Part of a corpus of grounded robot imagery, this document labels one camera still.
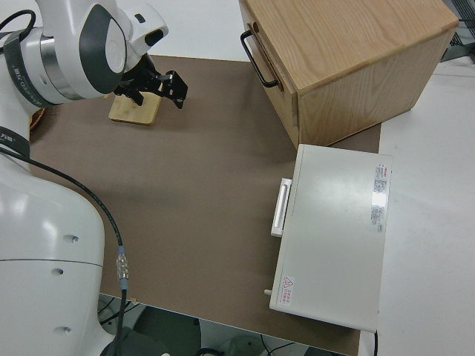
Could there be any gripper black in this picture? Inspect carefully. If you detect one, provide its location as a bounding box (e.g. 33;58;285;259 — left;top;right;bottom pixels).
113;55;189;111

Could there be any wooden drawer with black handle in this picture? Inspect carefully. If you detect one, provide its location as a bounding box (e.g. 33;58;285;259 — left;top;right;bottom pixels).
239;20;300;148

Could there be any wooden mug tree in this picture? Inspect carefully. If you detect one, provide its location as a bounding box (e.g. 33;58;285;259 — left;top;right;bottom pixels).
108;91;163;128

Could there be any brown table mat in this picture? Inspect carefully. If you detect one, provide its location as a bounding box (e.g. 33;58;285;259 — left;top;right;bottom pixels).
27;54;384;356

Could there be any round wicker basket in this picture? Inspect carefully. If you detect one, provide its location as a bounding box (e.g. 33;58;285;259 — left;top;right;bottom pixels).
28;108;47;131

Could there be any wooden cabinet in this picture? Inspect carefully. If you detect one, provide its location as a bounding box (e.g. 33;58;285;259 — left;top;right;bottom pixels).
237;0;460;148

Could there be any white toaster oven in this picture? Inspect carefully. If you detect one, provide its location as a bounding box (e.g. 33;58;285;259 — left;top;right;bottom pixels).
262;143;393;333

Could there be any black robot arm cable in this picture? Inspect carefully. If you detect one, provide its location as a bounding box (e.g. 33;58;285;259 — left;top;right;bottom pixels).
0;10;131;356

